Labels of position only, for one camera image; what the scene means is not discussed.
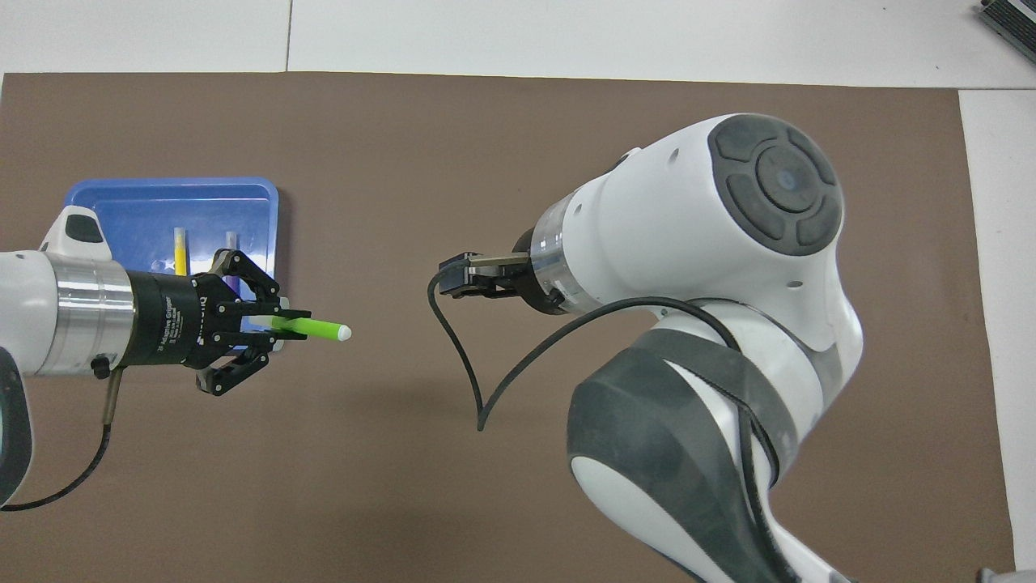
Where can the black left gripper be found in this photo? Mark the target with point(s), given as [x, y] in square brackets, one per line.
[170, 320]

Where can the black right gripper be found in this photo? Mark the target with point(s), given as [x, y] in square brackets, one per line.
[530, 279]

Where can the purple pen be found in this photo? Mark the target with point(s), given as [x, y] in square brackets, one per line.
[232, 259]

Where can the green pen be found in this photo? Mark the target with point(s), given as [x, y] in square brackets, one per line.
[316, 327]

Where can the yellow pen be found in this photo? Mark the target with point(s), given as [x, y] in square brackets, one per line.
[180, 255]

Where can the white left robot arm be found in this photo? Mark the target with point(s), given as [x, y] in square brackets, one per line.
[48, 316]

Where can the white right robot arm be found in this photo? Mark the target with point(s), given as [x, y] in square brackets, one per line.
[696, 267]

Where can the blue plastic tray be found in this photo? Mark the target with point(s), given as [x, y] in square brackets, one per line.
[146, 210]

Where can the brown table mat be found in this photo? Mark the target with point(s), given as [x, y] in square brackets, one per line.
[453, 162]

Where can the grey ribbed device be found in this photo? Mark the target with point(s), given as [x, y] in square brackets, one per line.
[1012, 16]

